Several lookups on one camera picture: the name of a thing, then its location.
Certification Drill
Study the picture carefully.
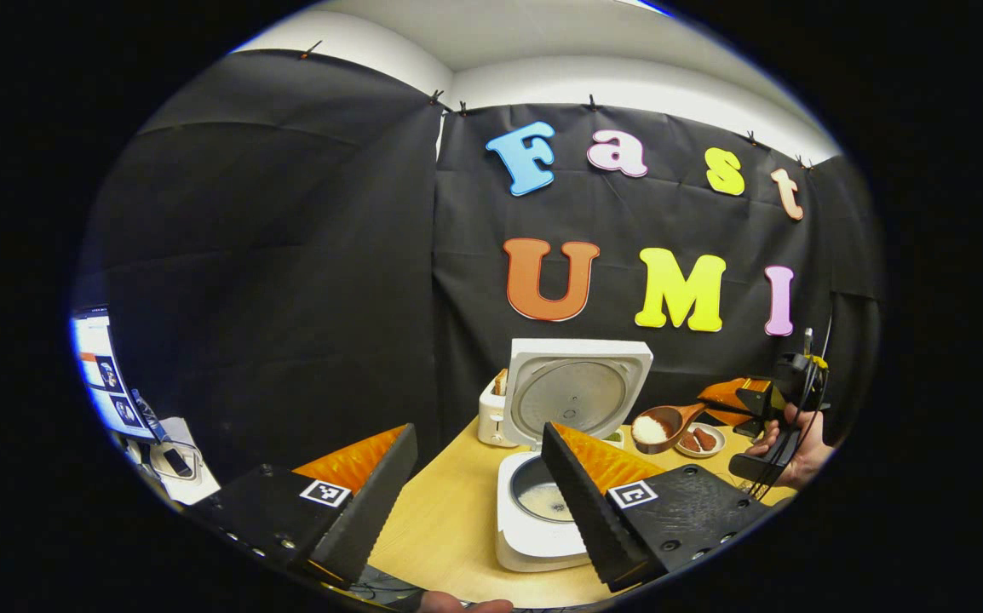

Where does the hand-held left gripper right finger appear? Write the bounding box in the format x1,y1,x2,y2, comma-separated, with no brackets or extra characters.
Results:
540,421,778,593

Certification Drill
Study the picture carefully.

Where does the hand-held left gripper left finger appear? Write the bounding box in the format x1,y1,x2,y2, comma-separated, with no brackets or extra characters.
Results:
187,424,418,587

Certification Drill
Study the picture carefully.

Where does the brown wooden spoon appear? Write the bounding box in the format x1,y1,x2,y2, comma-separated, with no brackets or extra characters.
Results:
632,403,707,455

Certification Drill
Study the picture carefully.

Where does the white rice cooker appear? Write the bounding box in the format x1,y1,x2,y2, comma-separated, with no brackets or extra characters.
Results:
496,339,654,573

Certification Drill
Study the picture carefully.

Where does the grey round plate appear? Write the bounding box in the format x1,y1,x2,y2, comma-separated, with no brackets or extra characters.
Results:
675,422,727,460

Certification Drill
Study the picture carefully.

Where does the white toaster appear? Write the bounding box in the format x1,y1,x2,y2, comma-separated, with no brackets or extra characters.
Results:
479,369,520,449

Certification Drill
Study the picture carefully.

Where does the black backdrop cloth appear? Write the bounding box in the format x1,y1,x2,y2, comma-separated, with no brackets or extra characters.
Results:
74,49,884,503

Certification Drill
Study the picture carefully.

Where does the computer monitor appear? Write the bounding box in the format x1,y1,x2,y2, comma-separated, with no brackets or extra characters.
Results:
72,308,160,444

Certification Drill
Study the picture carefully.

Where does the row of small cloth clips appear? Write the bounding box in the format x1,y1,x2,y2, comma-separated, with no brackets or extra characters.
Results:
300,38,816,169

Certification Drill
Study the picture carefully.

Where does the black cable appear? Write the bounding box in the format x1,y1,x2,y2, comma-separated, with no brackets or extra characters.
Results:
747,306,835,501

